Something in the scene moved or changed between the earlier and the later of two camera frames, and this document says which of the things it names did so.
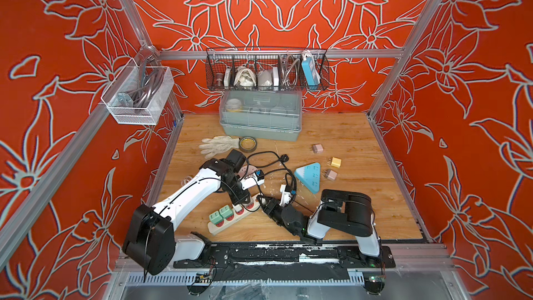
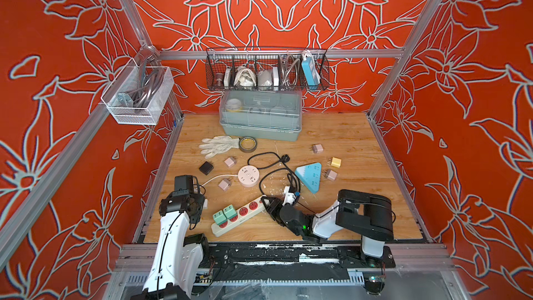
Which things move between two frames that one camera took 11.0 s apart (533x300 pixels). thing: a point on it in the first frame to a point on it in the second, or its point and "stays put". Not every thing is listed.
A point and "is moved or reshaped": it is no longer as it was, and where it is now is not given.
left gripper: [241, 198] to [198, 198]
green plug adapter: [216, 217] is moved or reshaped
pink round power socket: [243, 169] stays put
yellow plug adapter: [336, 162] stays put
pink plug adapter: [318, 148] stays put
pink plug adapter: [332, 175] stays put
